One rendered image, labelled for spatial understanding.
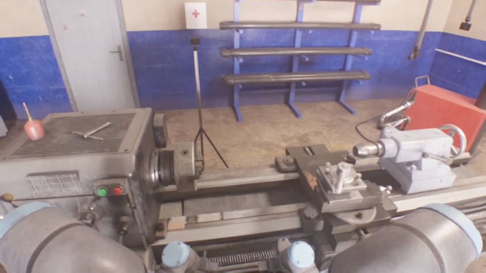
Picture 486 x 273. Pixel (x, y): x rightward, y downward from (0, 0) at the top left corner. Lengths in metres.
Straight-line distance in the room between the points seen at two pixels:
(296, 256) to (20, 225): 0.79
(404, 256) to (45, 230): 0.56
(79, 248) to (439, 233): 0.56
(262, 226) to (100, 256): 0.98
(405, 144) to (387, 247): 1.19
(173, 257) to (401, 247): 0.75
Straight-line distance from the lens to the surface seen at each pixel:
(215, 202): 1.61
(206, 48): 4.11
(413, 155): 1.71
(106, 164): 1.06
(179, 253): 1.00
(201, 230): 1.33
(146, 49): 4.20
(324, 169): 1.26
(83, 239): 0.48
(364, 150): 1.52
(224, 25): 3.69
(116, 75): 4.39
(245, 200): 1.62
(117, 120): 1.30
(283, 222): 1.37
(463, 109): 3.81
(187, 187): 1.23
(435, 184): 1.90
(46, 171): 1.16
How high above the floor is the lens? 1.89
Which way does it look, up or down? 28 degrees down
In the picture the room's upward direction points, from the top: 1 degrees clockwise
